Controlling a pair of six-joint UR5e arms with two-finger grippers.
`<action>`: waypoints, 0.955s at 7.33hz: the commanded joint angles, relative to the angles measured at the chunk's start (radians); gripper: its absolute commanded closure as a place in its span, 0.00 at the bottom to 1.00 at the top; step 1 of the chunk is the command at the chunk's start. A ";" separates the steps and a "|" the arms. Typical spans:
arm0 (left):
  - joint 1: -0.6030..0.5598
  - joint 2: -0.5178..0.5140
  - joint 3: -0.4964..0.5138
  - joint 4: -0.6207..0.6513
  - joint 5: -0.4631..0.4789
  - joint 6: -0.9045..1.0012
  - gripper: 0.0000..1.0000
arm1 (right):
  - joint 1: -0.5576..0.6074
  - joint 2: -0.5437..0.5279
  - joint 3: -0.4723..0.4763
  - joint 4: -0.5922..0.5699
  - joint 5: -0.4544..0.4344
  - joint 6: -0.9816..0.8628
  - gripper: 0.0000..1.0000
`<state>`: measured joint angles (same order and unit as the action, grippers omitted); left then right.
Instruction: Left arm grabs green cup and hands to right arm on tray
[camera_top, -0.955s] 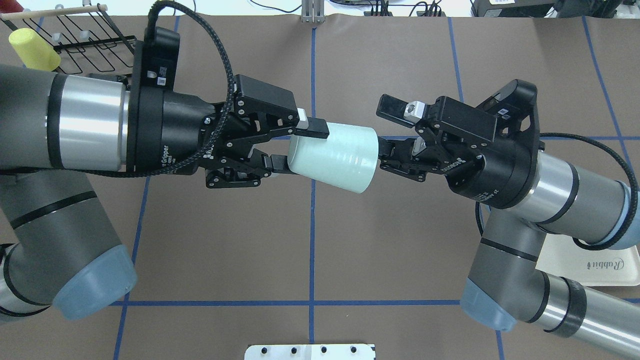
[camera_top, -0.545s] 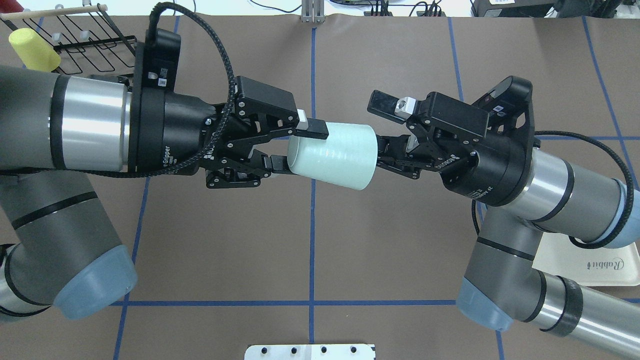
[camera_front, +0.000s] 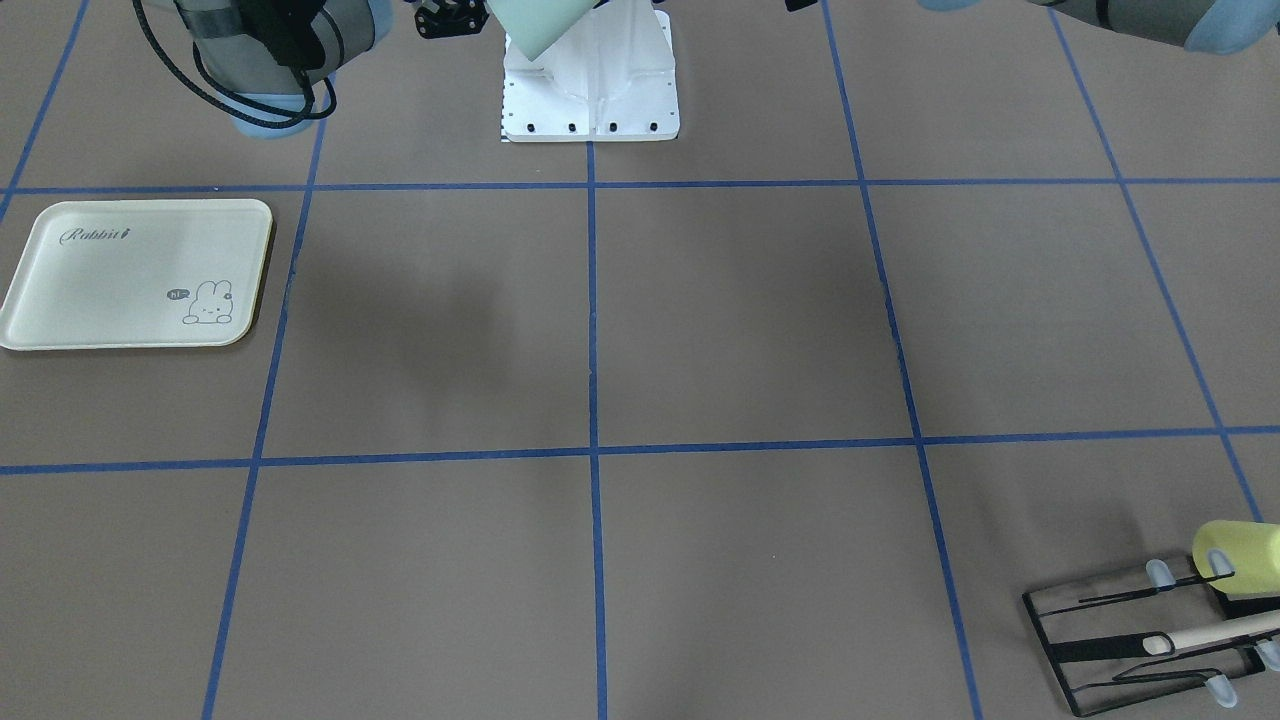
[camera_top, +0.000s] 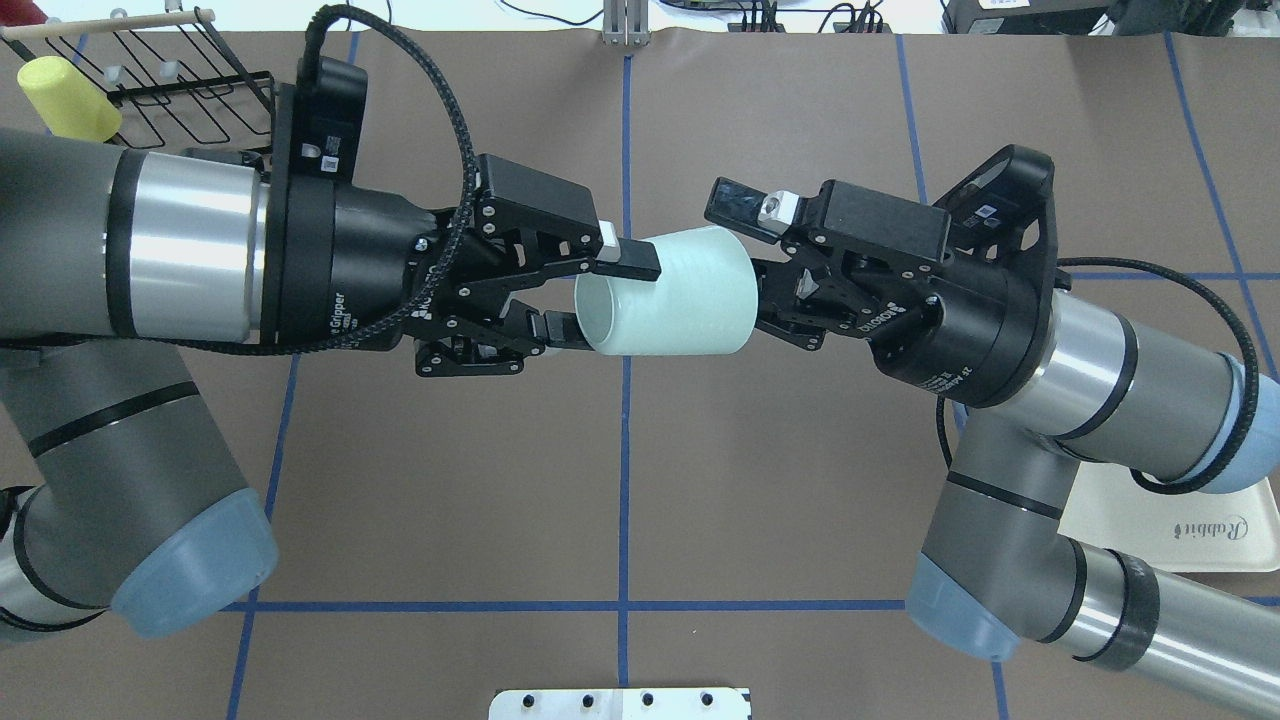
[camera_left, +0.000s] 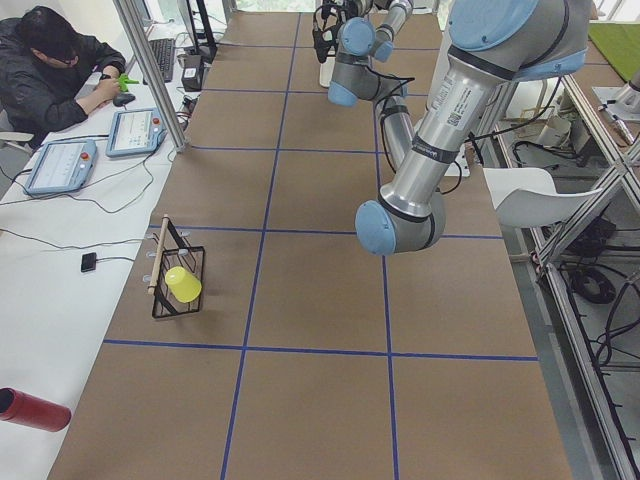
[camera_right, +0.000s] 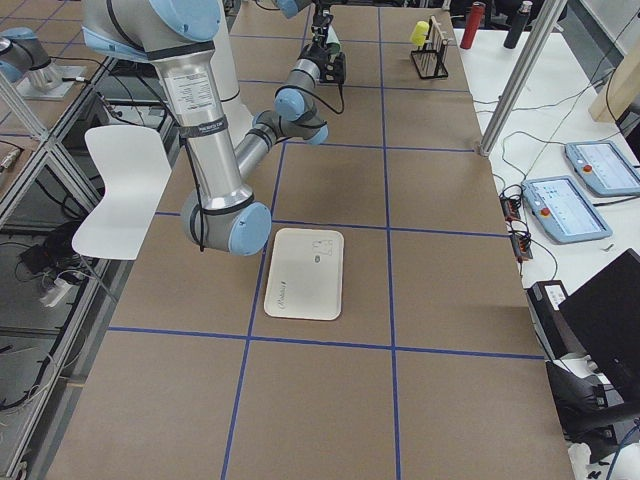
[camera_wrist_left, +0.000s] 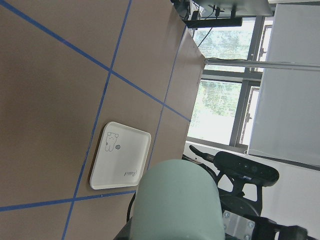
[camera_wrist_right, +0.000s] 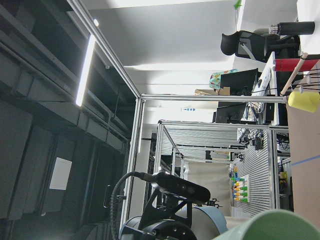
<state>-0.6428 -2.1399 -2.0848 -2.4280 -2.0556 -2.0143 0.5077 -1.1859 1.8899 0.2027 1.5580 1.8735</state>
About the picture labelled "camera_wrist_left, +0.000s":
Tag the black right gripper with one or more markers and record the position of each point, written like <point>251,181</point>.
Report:
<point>243,221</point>

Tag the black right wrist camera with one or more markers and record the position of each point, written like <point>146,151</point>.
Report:
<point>241,171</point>

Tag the aluminium frame post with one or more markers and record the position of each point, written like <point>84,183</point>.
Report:
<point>262,64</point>

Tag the pale green plastic cup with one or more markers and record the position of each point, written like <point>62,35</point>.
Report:
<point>177,200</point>

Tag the white rectangular tray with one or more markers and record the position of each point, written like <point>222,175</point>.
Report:
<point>120,158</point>

